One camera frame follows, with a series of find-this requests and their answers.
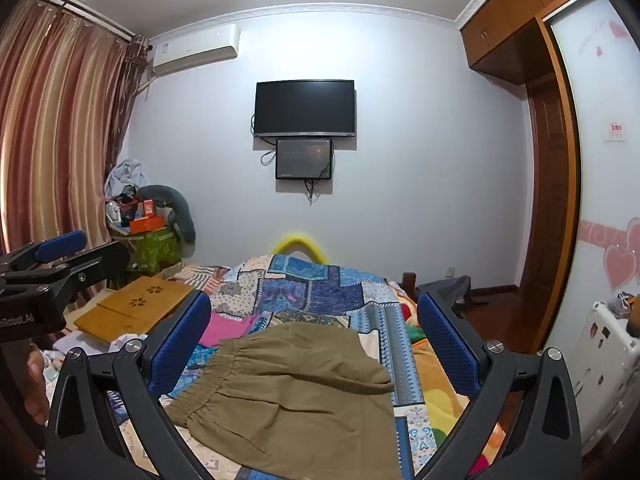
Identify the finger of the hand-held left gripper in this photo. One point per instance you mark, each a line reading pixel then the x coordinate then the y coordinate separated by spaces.
pixel 62 244
pixel 95 262

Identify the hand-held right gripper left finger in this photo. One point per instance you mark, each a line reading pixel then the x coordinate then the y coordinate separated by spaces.
pixel 180 342

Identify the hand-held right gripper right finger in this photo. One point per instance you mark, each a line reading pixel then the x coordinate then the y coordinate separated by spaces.
pixel 445 342

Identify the khaki pants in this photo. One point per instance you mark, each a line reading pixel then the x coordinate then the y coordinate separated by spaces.
pixel 300 400

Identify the person's left hand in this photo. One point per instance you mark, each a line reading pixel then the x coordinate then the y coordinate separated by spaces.
pixel 36 380

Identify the orange colourful fleece blanket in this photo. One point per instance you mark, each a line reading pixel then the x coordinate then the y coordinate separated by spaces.
pixel 435 380

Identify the pink cloth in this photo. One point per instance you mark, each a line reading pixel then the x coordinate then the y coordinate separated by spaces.
pixel 227 327

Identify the dark grey fabric chair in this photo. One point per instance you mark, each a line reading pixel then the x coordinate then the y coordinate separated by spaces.
pixel 445 290

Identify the green patterned bag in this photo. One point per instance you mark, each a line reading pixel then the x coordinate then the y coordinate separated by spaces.
pixel 155 251

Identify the orange box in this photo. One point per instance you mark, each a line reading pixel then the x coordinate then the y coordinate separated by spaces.
pixel 146 224

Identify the small red box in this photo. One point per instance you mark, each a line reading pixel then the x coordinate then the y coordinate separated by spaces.
pixel 147 207

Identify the white cloth pile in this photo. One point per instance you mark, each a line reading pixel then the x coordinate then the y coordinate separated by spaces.
pixel 125 175

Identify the striped brown curtain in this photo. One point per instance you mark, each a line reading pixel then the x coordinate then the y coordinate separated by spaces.
pixel 50 110

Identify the blue patchwork blanket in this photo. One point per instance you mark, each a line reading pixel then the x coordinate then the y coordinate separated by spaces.
pixel 320 290

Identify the yellow foam arch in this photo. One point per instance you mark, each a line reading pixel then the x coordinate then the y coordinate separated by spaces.
pixel 297 241

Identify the white plastic cabinet with stickers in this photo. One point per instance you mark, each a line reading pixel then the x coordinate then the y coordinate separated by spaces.
pixel 605 350

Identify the dark brown patterned curtain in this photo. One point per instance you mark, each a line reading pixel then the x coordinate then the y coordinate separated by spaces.
pixel 131 90

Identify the brown wooden door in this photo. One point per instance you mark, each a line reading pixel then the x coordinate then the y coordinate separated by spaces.
pixel 547 185

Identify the white heart-print sliding door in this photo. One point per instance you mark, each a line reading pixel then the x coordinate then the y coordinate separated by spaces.
pixel 605 185

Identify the white air conditioner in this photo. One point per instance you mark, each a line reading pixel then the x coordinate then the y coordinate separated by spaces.
pixel 195 50

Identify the curtain rod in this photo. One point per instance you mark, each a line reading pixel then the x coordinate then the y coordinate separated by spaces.
pixel 85 10

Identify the small red white sticker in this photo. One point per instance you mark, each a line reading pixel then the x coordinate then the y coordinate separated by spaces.
pixel 614 130

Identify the orange wooden overhead cabinet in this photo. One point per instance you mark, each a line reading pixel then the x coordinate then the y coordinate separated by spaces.
pixel 515 10

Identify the wooden bed post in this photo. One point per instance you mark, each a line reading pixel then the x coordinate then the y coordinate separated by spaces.
pixel 409 282

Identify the white wall socket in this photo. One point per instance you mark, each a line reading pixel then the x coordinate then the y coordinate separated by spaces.
pixel 450 271

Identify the small black wall monitor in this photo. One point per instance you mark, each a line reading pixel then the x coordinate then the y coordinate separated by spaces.
pixel 304 158

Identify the black wall television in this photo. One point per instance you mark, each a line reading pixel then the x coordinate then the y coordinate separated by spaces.
pixel 305 107

